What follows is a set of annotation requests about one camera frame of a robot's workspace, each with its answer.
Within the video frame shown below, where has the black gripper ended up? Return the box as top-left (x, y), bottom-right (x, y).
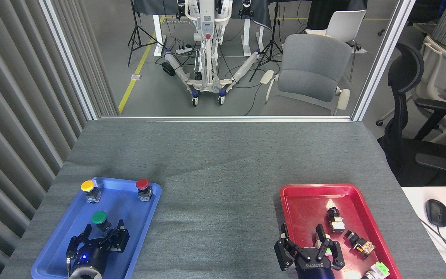
top-left (67, 220), bottom-right (130, 272)
top-left (274, 224), bottom-right (345, 279)

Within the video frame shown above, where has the green push button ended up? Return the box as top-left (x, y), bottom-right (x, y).
top-left (91, 211), bottom-right (114, 236)

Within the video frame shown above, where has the yellow push button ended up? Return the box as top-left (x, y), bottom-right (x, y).
top-left (81, 180), bottom-right (102, 204)

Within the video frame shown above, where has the red push button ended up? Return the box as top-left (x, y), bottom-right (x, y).
top-left (136, 178), bottom-right (153, 202)

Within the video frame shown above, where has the blue plastic tray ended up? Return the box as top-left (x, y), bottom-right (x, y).
top-left (31, 177), bottom-right (162, 279)

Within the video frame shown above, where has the red plastic tray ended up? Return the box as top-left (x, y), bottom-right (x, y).
top-left (280, 183), bottom-right (403, 279)

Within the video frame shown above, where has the white desk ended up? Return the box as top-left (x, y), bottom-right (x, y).
top-left (401, 187), bottom-right (446, 279)

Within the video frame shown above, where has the black computer mouse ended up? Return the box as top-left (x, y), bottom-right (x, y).
top-left (425, 199), bottom-right (446, 227)

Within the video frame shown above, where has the black mesh office chair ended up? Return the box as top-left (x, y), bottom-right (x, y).
top-left (378, 43), bottom-right (446, 186)

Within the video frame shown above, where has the grey office chair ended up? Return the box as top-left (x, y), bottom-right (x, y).
top-left (261, 34), bottom-right (352, 116)

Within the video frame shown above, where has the black tripod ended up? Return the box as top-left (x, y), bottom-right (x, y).
top-left (249, 0), bottom-right (283, 82)
top-left (127, 0), bottom-right (165, 66)

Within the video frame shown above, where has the white table leg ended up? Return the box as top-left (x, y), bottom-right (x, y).
top-left (153, 15), bottom-right (167, 57)
top-left (244, 17), bottom-right (264, 57)

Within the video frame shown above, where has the white plastic chair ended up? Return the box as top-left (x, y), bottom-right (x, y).
top-left (305, 10), bottom-right (367, 82)

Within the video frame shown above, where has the white wheeled stand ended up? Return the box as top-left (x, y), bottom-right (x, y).
top-left (164, 0), bottom-right (262, 107)

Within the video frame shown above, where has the black table cloth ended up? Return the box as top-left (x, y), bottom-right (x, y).
top-left (132, 0), bottom-right (274, 31)

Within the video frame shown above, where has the silver knob switch, green block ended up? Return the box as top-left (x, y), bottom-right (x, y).
top-left (315, 238), bottom-right (333, 256)

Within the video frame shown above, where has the black knob switch, white block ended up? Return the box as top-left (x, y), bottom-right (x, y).
top-left (326, 207), bottom-right (345, 234)

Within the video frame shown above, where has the black knob switch, amber block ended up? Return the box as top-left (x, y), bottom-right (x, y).
top-left (344, 231), bottom-right (375, 258)

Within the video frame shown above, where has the black mouse cable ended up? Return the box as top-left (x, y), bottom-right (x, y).
top-left (420, 217), bottom-right (446, 268)

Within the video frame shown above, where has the silver frame post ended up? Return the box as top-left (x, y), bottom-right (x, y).
top-left (39, 0), bottom-right (99, 121)
top-left (352, 0), bottom-right (416, 122)

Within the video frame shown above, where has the white frame office chair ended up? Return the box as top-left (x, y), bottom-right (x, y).
top-left (376, 36), bottom-right (446, 142)

